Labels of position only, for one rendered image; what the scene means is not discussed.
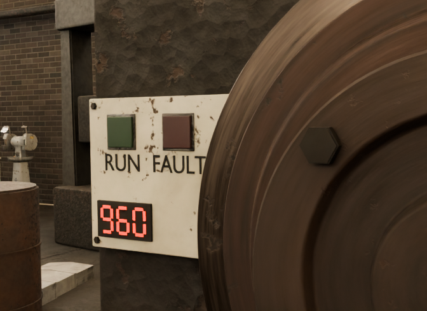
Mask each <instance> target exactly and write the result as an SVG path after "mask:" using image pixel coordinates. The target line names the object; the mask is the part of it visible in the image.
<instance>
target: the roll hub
mask: <svg viewBox="0 0 427 311"><path fill-rule="evenodd" d="M309 127H332V128H333V129H334V131H335V133H336V135H337V136H338V138H339V140H340V142H341V144H342V147H341V149H340V150H339V152H338V154H337V156H336V158H335V160H334V161H333V163H331V164H317V163H308V161H307V159H306V157H305V155H304V153H303V152H302V149H301V148H300V146H299V145H300V143H301V141H302V139H303V137H304V135H305V134H306V132H307V130H308V128H309ZM252 277H253V287H254V299H255V307H256V311H427V50H425V51H421V52H418V53H414V54H412V55H408V56H406V57H403V58H400V59H397V60H395V61H392V62H390V63H388V64H386V65H384V66H381V67H379V68H377V69H375V70H373V71H371V72H370V73H368V74H366V75H365V76H362V77H361V78H359V79H358V80H356V81H354V82H353V83H352V84H350V85H348V86H347V87H346V88H344V89H342V90H341V91H340V92H339V93H337V94H336V95H335V96H333V97H332V98H331V99H330V100H329V101H328V102H326V103H325V104H324V105H323V106H322V107H321V108H320V109H319V110H318V111H317V112H316V113H315V114H314V115H313V116H312V117H311V118H310V119H309V120H308V121H307V122H306V124H305V125H304V126H303V127H302V128H301V129H300V131H299V132H298V133H297V135H296V136H295V137H294V138H293V140H292V141H291V143H290V144H289V146H288V148H287V149H286V150H285V152H284V154H283V155H282V157H281V159H280V161H279V162H278V164H277V166H276V168H275V170H274V172H273V175H272V176H271V179H270V181H269V184H268V186H267V188H266V191H265V194H264V197H263V199H262V203H261V208H260V211H259V215H258V218H257V224H256V227H255V236H254V246H253V255H252Z"/></svg>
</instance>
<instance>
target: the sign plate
mask: <svg viewBox="0 0 427 311"><path fill-rule="evenodd" d="M228 95H229V94H220V95H183V96H164V97H128V98H109V99H90V100H89V101H90V156H91V210H92V238H93V246H95V247H106V248H111V249H122V250H127V251H138V252H148V253H154V254H164V255H170V256H180V257H186V258H196V259H198V239H197V223H198V202H199V195H200V186H201V178H202V174H203V168H204V164H205V160H206V157H207V151H208V147H209V145H210V141H211V138H212V135H213V132H214V129H215V126H216V123H217V120H218V118H219V115H220V113H221V111H222V108H223V106H224V104H225V102H226V99H227V97H228ZM117 116H132V117H133V147H132V148H109V147H108V140H107V117H117ZM164 116H191V149H181V148H164V147H163V117H164ZM103 205H110V206H111V209H113V218H111V209H106V208H103ZM119 206H121V207H126V210H122V209H119ZM135 207H137V208H143V211H145V212H146V221H143V211H135V220H133V212H132V211H134V210H135ZM100 208H103V215H104V218H111V221H113V231H111V233H104V230H111V221H103V218H102V217H101V214H100ZM116 209H119V219H126V221H127V223H129V227H130V232H129V233H128V232H127V235H120V234H119V232H117V226H116V222H119V219H116ZM133 223H135V233H141V234H143V225H146V234H144V237H136V236H135V233H133ZM119 231H120V232H126V223H123V222H119Z"/></svg>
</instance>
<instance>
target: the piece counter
mask: <svg viewBox="0 0 427 311"><path fill-rule="evenodd" d="M103 208H106V209H111V206H110V205H103ZM103 208H100V214H101V217H102V218H103V221H111V218H113V209H111V218H104V215H103ZM119 209H122V210H126V207H121V206H119ZM119 209H116V219H119ZM135 211H143V208H137V207H135V210H134V211H132V212H133V220H135ZM143 221H146V212H145V211H143ZM119 222H123V223H126V232H120V231H119ZM119 222H116V226H117V232H119V234H120V235H127V232H128V233H129V232H130V227H129V223H127V221H126V219H119ZM111 231H113V221H111V230H104V233H111ZM133 233H135V223H133ZM144 234H146V225H143V234H141V233H135V236H136V237H144Z"/></svg>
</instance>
